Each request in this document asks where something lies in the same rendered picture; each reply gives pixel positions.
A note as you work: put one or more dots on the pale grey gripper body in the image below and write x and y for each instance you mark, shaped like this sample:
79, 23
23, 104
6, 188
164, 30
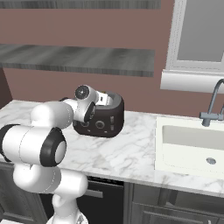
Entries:
110, 99

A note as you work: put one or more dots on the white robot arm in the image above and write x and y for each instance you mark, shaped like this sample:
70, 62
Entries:
43, 145

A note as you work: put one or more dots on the dark brown toaster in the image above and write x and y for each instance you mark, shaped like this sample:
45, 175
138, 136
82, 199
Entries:
115, 116

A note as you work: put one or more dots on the toaster lever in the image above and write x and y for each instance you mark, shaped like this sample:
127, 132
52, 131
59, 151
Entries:
112, 120

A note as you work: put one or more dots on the white window sill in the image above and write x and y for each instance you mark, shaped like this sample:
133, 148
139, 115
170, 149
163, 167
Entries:
186, 81

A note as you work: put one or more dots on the white sink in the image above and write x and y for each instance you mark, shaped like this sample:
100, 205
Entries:
189, 145

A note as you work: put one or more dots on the grey metal tap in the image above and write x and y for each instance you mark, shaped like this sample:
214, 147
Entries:
212, 99

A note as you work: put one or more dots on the black dishwasher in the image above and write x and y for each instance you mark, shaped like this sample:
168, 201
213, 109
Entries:
108, 204

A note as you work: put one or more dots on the white framed window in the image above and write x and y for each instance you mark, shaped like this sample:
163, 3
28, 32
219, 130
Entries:
198, 32

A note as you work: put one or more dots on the dark grey cupboard door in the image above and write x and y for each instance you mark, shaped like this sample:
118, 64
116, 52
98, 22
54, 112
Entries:
17, 201

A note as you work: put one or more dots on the grey wooden wall shelf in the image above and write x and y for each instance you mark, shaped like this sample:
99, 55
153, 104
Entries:
87, 3
87, 59

